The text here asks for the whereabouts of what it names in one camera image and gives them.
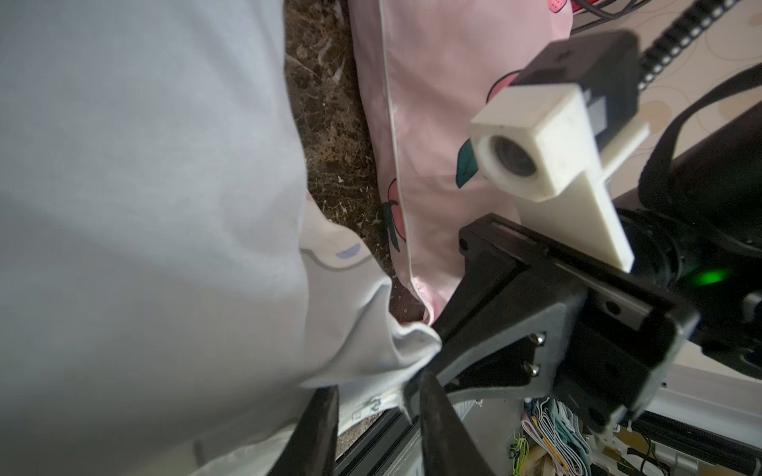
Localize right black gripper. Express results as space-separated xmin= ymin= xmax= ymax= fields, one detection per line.
xmin=424 ymin=214 xmax=700 ymax=430

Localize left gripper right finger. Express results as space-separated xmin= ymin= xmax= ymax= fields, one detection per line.
xmin=419 ymin=371 xmax=493 ymax=476

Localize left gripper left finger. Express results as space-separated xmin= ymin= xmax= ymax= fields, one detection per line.
xmin=268 ymin=386 xmax=339 ymax=476

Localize grey bear print pillow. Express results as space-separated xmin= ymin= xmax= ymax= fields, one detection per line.
xmin=1 ymin=1 xmax=442 ymax=475

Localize pink cartoon print pillow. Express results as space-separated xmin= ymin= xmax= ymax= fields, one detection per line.
xmin=348 ymin=1 xmax=573 ymax=323

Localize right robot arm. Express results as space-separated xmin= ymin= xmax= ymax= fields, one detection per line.
xmin=402 ymin=1 xmax=761 ymax=432

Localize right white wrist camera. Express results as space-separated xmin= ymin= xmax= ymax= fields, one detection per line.
xmin=470 ymin=30 xmax=650 ymax=272

